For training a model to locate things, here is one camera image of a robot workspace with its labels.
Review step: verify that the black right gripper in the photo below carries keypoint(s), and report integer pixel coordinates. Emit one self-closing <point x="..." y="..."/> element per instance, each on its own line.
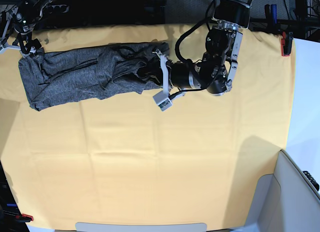
<point x="28" y="47"/>

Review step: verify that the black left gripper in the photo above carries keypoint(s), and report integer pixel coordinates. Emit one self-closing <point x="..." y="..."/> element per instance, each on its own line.
<point x="156" y="75"/>

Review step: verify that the grey long-sleeve T-shirt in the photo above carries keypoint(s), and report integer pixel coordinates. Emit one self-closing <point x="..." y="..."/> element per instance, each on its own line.
<point x="56" y="78"/>

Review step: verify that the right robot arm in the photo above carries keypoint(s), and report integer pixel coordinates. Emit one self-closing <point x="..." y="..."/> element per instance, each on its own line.
<point x="17" y="24"/>

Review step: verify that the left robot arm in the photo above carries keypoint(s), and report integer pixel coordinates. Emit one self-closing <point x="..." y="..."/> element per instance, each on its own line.
<point x="216" y="71"/>

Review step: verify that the black power strip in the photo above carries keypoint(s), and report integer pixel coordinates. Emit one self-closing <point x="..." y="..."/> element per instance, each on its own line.
<point x="56" y="9"/>

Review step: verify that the yellow table cloth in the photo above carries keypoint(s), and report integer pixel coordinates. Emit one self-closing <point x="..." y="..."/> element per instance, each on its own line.
<point x="124" y="161"/>

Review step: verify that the red black clamp right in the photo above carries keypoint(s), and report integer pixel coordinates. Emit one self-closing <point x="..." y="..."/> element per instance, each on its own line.
<point x="286" y="43"/>

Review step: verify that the red black clamp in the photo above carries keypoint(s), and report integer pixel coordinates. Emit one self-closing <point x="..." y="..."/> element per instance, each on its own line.
<point x="23" y="218"/>
<point x="286" y="43"/>

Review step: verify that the red black clamp left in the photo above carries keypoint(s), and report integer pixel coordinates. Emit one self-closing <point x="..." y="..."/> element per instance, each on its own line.
<point x="23" y="218"/>

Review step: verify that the white storage bin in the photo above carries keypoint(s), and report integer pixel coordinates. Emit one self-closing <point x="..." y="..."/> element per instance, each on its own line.
<point x="285" y="200"/>

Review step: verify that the black remote control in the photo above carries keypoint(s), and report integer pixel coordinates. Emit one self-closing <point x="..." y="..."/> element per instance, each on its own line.
<point x="312" y="180"/>

